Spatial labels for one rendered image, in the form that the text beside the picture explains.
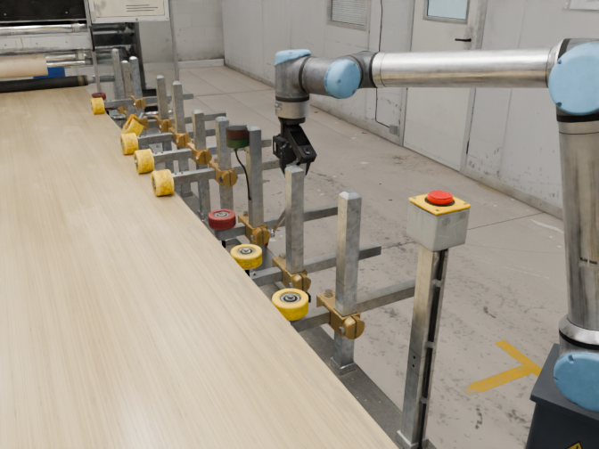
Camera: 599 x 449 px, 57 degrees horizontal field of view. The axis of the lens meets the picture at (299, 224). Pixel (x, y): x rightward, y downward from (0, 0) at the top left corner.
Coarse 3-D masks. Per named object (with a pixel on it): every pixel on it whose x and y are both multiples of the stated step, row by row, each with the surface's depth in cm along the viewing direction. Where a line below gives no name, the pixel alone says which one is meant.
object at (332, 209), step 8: (312, 208) 176; (320, 208) 176; (328, 208) 177; (336, 208) 178; (272, 216) 171; (304, 216) 174; (312, 216) 175; (320, 216) 177; (240, 224) 165; (272, 224) 169; (280, 224) 170; (216, 232) 163; (224, 232) 162; (232, 232) 163; (240, 232) 165; (224, 240) 164
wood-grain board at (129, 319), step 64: (0, 128) 252; (64, 128) 252; (0, 192) 178; (64, 192) 178; (128, 192) 178; (0, 256) 139; (64, 256) 139; (128, 256) 139; (192, 256) 139; (0, 320) 113; (64, 320) 113; (128, 320) 113; (192, 320) 113; (256, 320) 113; (0, 384) 95; (64, 384) 95; (128, 384) 95; (192, 384) 95; (256, 384) 95; (320, 384) 95; (0, 448) 83; (64, 448) 83; (128, 448) 83; (192, 448) 83; (256, 448) 83; (320, 448) 83; (384, 448) 83
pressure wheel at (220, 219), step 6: (216, 210) 163; (222, 210) 163; (228, 210) 163; (210, 216) 159; (216, 216) 159; (222, 216) 160; (228, 216) 159; (234, 216) 161; (210, 222) 159; (216, 222) 158; (222, 222) 158; (228, 222) 159; (234, 222) 161; (216, 228) 159; (222, 228) 159; (228, 228) 159
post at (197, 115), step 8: (192, 112) 194; (200, 112) 193; (200, 120) 194; (200, 128) 195; (200, 136) 196; (200, 144) 197; (200, 168) 200; (200, 184) 203; (208, 184) 204; (200, 192) 205; (208, 192) 205; (200, 200) 207; (208, 200) 207; (200, 208) 209; (208, 208) 208
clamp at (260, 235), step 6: (240, 216) 168; (246, 216) 168; (240, 222) 168; (246, 222) 165; (246, 228) 164; (252, 228) 161; (258, 228) 161; (264, 228) 161; (246, 234) 165; (252, 234) 161; (258, 234) 160; (264, 234) 161; (252, 240) 161; (258, 240) 160; (264, 240) 161
